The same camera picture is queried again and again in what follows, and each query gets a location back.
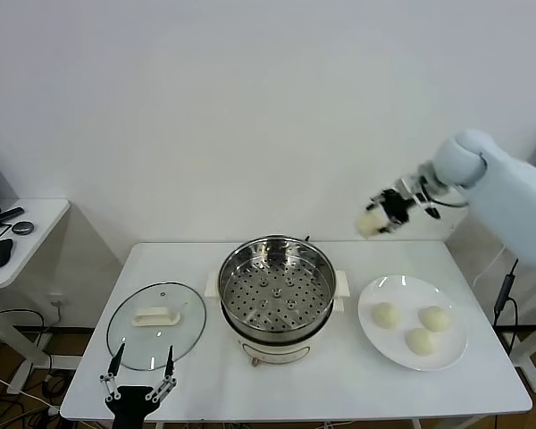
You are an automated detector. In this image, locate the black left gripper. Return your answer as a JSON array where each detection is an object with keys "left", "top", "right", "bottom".
[{"left": 99, "top": 342, "right": 179, "bottom": 429}]

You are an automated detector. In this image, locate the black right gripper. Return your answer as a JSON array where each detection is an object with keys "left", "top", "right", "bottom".
[{"left": 364, "top": 189, "right": 415, "bottom": 236}]

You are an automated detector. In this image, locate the white steamed baozi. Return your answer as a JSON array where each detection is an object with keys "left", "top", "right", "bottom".
[
  {"left": 418, "top": 306, "right": 453, "bottom": 333},
  {"left": 404, "top": 328, "right": 441, "bottom": 358},
  {"left": 356, "top": 209, "right": 385, "bottom": 240},
  {"left": 372, "top": 302, "right": 403, "bottom": 331}
]

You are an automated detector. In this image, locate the glass lid with white handle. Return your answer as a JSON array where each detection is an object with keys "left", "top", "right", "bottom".
[{"left": 106, "top": 281, "right": 208, "bottom": 372}]

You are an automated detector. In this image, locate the perforated stainless steel steamer basket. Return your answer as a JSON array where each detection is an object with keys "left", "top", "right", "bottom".
[{"left": 217, "top": 236, "right": 339, "bottom": 334}]

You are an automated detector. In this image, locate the white round plate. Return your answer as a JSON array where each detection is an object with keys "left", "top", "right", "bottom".
[{"left": 357, "top": 274, "right": 469, "bottom": 371}]

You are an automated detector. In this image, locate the white electric cooker base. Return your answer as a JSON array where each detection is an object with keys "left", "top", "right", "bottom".
[{"left": 204, "top": 267, "right": 352, "bottom": 368}]

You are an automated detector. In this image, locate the white side desk with mouse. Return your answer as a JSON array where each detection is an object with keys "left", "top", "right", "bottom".
[{"left": 0, "top": 198, "right": 72, "bottom": 372}]

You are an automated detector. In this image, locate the white side desk with label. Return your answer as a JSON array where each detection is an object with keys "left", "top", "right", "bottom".
[{"left": 511, "top": 267, "right": 536, "bottom": 397}]

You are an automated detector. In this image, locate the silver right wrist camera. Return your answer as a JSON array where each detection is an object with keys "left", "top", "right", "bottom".
[{"left": 395, "top": 176, "right": 423, "bottom": 198}]

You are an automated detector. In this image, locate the black floor cable bundle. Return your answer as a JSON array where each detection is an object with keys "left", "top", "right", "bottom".
[{"left": 43, "top": 373, "right": 71, "bottom": 399}]

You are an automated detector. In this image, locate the white hanging cable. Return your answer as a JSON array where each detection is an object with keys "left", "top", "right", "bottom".
[{"left": 472, "top": 244, "right": 507, "bottom": 290}]

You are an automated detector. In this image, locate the black cable with adapter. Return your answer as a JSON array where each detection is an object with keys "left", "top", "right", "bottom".
[{"left": 492, "top": 257, "right": 520, "bottom": 332}]

